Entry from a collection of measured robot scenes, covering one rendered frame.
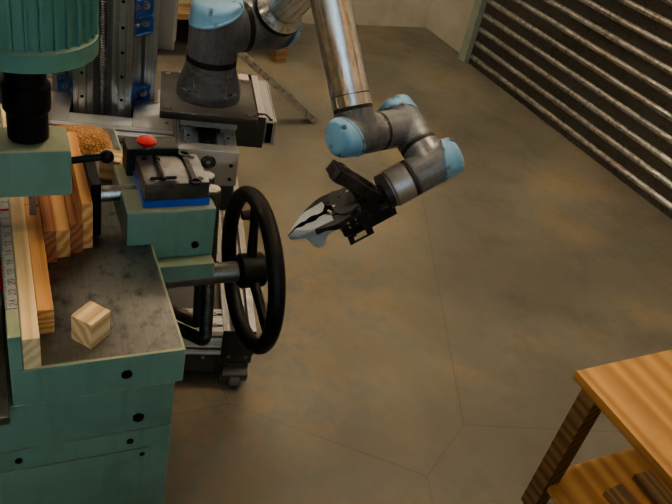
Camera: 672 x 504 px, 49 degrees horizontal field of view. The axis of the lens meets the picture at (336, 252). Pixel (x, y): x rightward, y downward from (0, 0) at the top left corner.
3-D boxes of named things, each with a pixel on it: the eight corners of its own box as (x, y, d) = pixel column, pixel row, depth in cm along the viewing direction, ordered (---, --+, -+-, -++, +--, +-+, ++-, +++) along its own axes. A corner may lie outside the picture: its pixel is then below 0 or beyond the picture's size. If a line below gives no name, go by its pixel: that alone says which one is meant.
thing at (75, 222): (83, 253, 107) (82, 222, 103) (70, 254, 106) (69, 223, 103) (68, 183, 120) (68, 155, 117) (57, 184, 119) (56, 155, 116)
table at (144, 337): (251, 372, 102) (257, 341, 99) (13, 408, 90) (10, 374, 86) (164, 154, 145) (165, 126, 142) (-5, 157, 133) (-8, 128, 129)
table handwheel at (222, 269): (265, 379, 131) (309, 299, 108) (152, 397, 123) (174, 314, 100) (230, 245, 145) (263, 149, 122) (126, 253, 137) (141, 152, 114)
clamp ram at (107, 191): (141, 232, 112) (143, 182, 107) (90, 236, 109) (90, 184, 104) (131, 200, 119) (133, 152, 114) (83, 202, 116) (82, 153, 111)
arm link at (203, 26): (176, 46, 170) (180, -12, 162) (226, 42, 178) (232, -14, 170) (202, 67, 163) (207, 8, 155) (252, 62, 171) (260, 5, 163)
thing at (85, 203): (92, 248, 108) (92, 203, 103) (82, 248, 107) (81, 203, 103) (76, 173, 123) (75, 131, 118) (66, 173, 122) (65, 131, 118)
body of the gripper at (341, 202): (348, 248, 141) (403, 218, 142) (335, 217, 135) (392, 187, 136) (333, 225, 147) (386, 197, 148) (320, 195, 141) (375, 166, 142)
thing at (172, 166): (209, 205, 112) (212, 174, 109) (136, 208, 108) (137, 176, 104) (190, 161, 121) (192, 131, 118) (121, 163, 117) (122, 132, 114)
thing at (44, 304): (54, 333, 93) (53, 309, 91) (37, 335, 92) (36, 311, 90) (23, 108, 137) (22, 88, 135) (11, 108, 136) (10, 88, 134)
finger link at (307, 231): (302, 262, 140) (344, 239, 141) (291, 242, 136) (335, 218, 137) (296, 252, 142) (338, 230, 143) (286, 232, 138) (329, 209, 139)
